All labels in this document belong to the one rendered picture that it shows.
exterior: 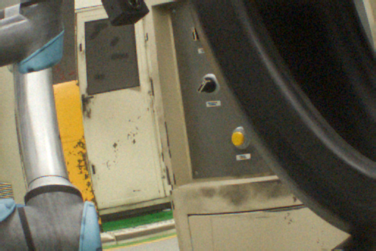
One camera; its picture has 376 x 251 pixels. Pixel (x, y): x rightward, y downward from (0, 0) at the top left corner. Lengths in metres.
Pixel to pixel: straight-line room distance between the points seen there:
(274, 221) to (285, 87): 0.91
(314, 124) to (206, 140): 1.03
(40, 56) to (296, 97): 0.44
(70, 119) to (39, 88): 5.06
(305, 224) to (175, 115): 0.37
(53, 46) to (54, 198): 0.28
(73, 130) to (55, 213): 5.20
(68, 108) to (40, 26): 5.37
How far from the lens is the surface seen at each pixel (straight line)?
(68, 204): 1.28
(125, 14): 0.97
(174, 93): 1.77
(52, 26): 1.09
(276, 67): 0.75
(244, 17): 0.75
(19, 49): 1.09
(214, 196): 1.70
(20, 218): 1.27
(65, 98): 6.43
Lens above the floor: 1.10
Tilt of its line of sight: 3 degrees down
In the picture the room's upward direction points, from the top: 8 degrees counter-clockwise
